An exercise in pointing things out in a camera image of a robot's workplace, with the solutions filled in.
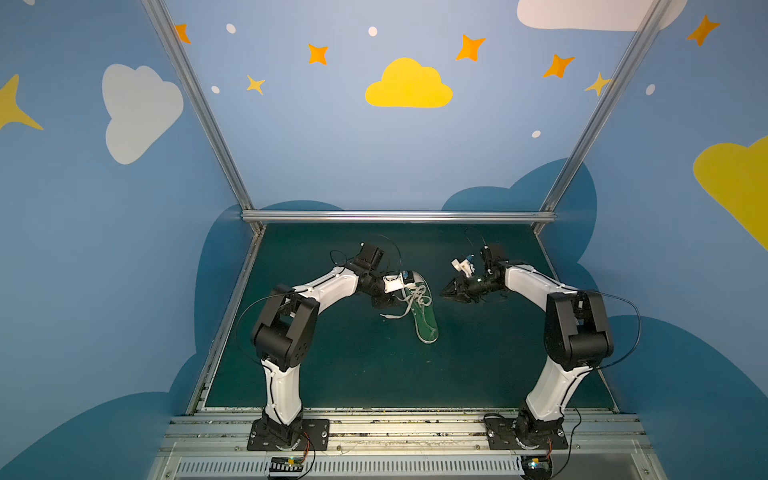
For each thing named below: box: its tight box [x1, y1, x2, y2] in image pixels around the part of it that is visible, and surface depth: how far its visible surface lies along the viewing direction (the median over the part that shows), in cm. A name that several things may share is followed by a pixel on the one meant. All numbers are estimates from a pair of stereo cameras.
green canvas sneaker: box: [404, 271, 439, 344], surface depth 95 cm
